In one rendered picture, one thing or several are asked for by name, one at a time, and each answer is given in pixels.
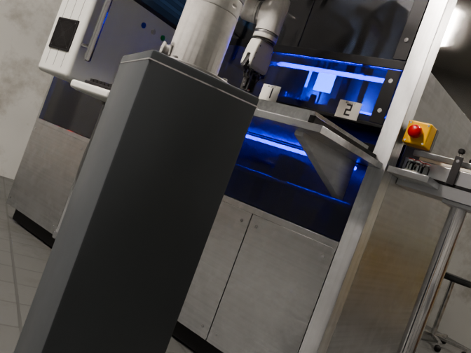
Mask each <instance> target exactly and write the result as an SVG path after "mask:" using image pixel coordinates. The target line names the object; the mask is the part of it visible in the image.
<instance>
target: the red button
mask: <svg viewBox="0 0 471 353"><path fill-rule="evenodd" d="M407 132H408V135H409V136H410V137H411V138H414V139H415V138H419V137H420V136H421V135H422V132H423V131H422V128H421V127H420V126H419V125H411V126H410V127H409V129H408V131H407Z"/></svg>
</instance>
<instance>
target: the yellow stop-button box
mask: <svg viewBox="0 0 471 353"><path fill-rule="evenodd" d="M411 125H419V126H420V127H421V128H422V131H423V132H422V135H421V136H420V137H419V138H415V139H414V138H411V137H410V136H409V135H408V132H407V131H408V129H409V127H410V126H411ZM438 133H439V130H437V129H436V128H435V127H434V126H433V125H432V124H428V123H422V122H418V121H415V120H410V121H409V124H408V126H407V129H406V132H405V134H404V137H403V140H402V141H403V142H404V143H405V144H406V145H407V146H408V147H409V148H414V149H418V150H421V151H426V152H429V153H431V151H432V148H433V146H434V144H435V140H436V138H437V135H438Z"/></svg>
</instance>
